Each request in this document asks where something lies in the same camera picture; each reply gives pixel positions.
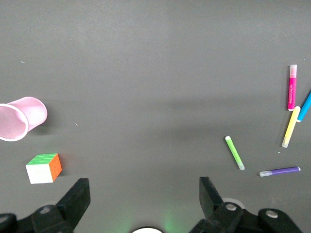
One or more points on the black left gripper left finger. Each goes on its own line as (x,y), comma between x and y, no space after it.
(73,201)

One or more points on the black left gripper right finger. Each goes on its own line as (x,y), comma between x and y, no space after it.
(211,201)

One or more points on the yellow marker with clear cap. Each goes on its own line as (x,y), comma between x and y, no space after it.
(291,126)

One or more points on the blue marker with clear cap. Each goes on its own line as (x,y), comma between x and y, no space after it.
(305,109)

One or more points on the pink marker with clear cap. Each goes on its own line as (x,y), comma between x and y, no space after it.
(292,92)

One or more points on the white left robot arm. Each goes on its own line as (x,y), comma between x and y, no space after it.
(147,230)

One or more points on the multicoloured puzzle cube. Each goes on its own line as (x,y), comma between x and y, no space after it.
(41,172)

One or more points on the green marker with clear cap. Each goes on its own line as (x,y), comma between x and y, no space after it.
(234,152)

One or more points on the purple marker with clear cap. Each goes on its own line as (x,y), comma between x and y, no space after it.
(281,171)

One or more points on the pink ribbed plastic cup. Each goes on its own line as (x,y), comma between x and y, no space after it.
(31,114)

